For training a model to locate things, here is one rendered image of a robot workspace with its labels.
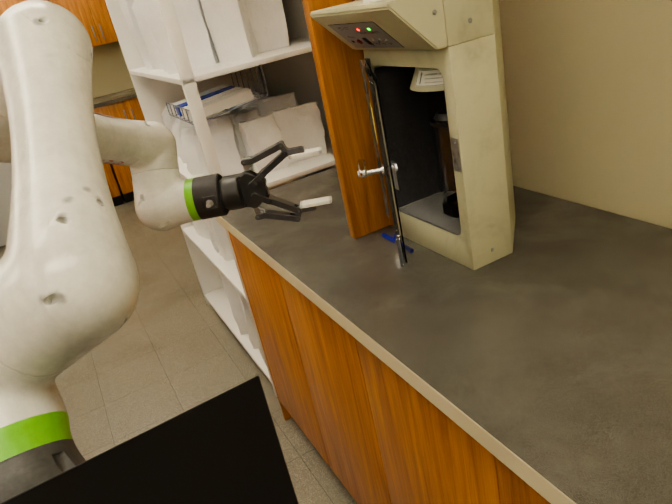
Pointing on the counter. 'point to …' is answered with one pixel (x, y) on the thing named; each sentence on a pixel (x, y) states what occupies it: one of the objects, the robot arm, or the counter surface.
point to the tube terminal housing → (468, 133)
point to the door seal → (389, 163)
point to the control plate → (365, 35)
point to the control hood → (392, 21)
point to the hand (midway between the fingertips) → (317, 176)
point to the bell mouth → (427, 80)
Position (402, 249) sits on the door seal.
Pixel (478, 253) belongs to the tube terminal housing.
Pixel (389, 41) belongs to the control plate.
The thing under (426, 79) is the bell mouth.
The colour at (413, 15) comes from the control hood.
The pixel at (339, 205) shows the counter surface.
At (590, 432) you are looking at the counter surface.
